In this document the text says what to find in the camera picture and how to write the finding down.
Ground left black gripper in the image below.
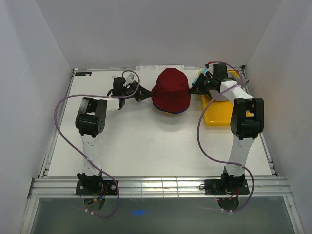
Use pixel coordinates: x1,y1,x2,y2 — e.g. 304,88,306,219
122,81,154,103

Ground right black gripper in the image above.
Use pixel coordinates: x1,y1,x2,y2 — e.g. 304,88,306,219
188,74,216,96

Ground white bucket hat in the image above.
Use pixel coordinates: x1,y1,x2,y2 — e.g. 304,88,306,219
209,90,230,102

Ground teal hat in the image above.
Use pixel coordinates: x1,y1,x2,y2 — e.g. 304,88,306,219
192,73,202,86

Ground blue bucket hat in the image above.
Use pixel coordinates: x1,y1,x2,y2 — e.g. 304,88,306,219
153,105,187,115

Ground dark red bucket hat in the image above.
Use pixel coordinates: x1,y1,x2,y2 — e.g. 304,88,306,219
152,68,191,112

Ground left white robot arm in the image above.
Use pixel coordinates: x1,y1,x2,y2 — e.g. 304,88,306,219
75,75,154,195

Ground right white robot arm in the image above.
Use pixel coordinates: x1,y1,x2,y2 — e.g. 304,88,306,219
189,61,264,194

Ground yellow plastic tray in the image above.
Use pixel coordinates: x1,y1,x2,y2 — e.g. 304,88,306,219
198,69,253,126

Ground blue label sticker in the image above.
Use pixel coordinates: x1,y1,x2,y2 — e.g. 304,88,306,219
75,72,92,76

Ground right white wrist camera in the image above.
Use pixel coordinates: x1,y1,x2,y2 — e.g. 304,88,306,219
204,61,214,78

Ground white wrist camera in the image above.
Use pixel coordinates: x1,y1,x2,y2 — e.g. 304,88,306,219
204,61,214,78
126,73,135,83

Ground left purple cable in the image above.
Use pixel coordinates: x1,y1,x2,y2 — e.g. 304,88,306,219
55,70,141,218

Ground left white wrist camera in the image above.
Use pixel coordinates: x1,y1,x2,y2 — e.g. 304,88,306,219
126,73,135,83

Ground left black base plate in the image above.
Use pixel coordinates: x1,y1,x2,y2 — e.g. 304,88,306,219
75,180,117,196

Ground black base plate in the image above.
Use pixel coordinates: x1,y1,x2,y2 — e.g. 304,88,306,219
198,179,250,195
75,180,117,196

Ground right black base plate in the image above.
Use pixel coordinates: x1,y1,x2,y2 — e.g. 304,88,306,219
198,179,250,195

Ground aluminium front rail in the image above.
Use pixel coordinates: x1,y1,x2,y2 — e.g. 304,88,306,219
28,176,293,198

